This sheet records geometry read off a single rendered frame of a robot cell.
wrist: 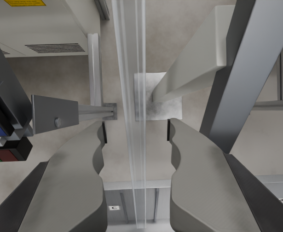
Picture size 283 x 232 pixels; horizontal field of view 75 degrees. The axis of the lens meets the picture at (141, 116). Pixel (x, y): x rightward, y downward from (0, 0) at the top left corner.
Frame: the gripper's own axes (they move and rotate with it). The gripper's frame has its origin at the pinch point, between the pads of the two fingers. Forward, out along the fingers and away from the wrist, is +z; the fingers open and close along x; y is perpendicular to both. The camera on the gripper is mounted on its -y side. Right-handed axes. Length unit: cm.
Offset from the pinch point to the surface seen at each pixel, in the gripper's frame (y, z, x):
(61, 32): -2, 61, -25
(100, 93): 17, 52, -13
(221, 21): -5.7, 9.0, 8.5
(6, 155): 14.8, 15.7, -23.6
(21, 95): 3.5, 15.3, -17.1
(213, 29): -5.0, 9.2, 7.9
